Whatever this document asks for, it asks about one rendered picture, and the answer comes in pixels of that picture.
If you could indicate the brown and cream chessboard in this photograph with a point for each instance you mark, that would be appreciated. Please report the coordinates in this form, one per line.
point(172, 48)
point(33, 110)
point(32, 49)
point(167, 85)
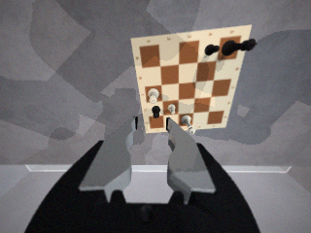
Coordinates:
point(199, 85)

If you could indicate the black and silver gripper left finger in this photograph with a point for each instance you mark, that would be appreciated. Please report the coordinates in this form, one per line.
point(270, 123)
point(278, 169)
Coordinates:
point(89, 182)

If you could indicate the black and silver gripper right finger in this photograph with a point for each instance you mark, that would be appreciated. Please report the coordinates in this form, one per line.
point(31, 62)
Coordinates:
point(205, 183)

